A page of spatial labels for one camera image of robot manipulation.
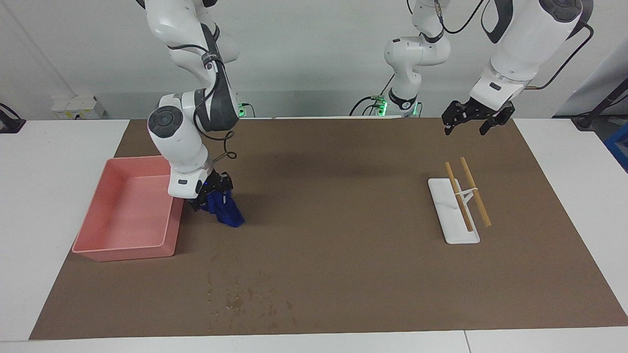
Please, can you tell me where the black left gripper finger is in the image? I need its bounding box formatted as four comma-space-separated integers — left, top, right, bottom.
443, 101, 471, 135
480, 105, 516, 135

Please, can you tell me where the blue towel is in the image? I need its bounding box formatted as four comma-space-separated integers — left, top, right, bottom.
202, 189, 245, 228

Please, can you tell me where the wooden rod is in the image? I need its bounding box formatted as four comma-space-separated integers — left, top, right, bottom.
445, 162, 474, 233
460, 157, 492, 228

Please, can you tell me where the pink plastic bin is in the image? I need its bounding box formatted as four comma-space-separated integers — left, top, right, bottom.
72, 156, 185, 262

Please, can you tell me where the black stand leg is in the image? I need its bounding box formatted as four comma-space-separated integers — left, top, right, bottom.
572, 78, 628, 131

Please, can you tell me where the brown table mat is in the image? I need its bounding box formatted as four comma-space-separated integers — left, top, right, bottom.
28, 118, 628, 340

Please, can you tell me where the white rack base tray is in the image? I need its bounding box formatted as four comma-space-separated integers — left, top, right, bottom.
428, 177, 481, 245

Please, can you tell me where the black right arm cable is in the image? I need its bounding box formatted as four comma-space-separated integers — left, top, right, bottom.
167, 43, 238, 162

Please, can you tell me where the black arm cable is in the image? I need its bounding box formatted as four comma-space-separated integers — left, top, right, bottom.
406, 0, 595, 90
167, 43, 238, 162

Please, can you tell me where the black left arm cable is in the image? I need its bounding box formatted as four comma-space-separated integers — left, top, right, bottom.
406, 0, 595, 90

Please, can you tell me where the white rod holder bracket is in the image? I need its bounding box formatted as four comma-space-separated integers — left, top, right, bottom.
454, 187, 479, 207

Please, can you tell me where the black base cable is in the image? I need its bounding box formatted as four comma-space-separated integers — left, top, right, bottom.
349, 74, 395, 117

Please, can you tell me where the black clamp mount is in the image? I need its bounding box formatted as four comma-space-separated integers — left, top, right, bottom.
0, 103, 26, 134

